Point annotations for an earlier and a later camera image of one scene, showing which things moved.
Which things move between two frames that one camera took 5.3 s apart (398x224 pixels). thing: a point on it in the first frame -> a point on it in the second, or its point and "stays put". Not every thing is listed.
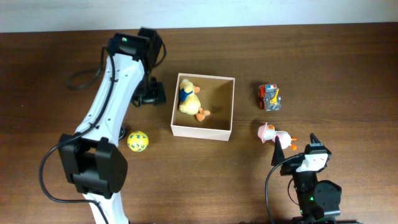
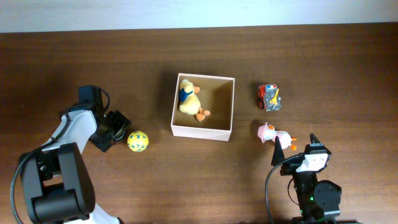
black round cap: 122,132 stays put
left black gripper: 157,96 -> 101,145
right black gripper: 294,167 stays put
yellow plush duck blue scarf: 189,102 stays put
